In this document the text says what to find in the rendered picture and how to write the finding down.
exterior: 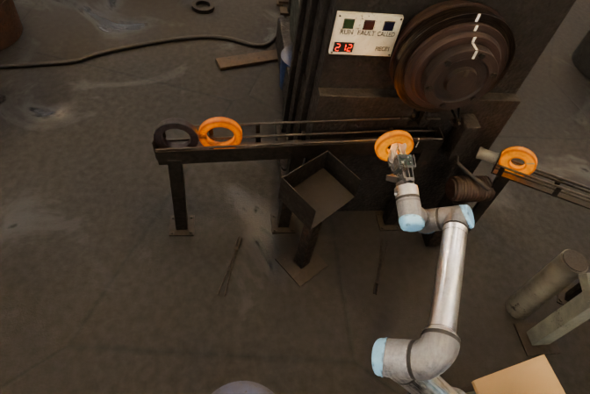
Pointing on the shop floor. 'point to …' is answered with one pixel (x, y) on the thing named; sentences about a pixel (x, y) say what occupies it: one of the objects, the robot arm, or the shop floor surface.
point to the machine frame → (315, 91)
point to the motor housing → (467, 191)
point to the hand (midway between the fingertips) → (395, 142)
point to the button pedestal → (556, 323)
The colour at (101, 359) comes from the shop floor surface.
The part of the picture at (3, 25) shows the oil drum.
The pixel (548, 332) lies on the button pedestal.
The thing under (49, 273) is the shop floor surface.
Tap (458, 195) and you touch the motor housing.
